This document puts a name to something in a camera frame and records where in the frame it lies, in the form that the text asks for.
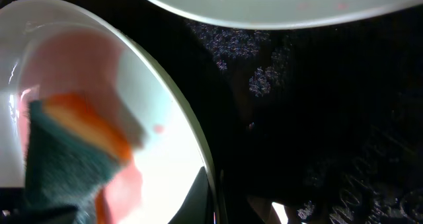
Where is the black round tray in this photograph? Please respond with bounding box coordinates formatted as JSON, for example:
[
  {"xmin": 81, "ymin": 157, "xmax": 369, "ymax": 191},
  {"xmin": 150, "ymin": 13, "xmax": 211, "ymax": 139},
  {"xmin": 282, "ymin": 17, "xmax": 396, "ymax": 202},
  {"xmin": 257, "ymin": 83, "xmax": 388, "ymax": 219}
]
[{"xmin": 1, "ymin": 0, "xmax": 422, "ymax": 223}]

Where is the green orange sponge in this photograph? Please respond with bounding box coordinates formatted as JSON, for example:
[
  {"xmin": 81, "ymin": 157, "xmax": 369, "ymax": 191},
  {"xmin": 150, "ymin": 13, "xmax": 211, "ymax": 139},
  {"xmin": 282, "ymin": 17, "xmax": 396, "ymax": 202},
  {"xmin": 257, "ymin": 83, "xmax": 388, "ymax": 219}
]
[{"xmin": 22, "ymin": 94, "xmax": 133, "ymax": 223}]

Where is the light blue plate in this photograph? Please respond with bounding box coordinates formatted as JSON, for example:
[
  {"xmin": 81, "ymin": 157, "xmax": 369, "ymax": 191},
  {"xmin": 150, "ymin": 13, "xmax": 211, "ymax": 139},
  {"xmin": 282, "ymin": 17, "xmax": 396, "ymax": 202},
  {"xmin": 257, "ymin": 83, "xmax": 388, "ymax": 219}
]
[
  {"xmin": 1, "ymin": 0, "xmax": 219, "ymax": 223},
  {"xmin": 148, "ymin": 0, "xmax": 422, "ymax": 30}
]

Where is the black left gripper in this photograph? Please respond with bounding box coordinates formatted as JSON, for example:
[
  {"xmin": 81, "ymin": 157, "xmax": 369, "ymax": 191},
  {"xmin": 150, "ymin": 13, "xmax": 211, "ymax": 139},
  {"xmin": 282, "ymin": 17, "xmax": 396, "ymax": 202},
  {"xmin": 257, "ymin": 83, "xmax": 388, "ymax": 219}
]
[{"xmin": 1, "ymin": 205, "xmax": 78, "ymax": 224}]

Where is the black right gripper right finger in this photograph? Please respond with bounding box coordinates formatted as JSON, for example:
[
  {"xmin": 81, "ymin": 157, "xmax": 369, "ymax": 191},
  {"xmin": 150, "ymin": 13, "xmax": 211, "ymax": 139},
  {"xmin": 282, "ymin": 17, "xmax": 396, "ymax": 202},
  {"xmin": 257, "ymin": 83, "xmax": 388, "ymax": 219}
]
[{"xmin": 218, "ymin": 170, "xmax": 263, "ymax": 224}]

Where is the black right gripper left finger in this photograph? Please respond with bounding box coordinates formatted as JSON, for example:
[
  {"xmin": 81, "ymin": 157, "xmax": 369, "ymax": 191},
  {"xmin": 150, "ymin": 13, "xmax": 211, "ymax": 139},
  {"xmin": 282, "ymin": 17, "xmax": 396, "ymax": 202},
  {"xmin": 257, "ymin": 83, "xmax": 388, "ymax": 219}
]
[{"xmin": 169, "ymin": 167, "xmax": 212, "ymax": 224}]

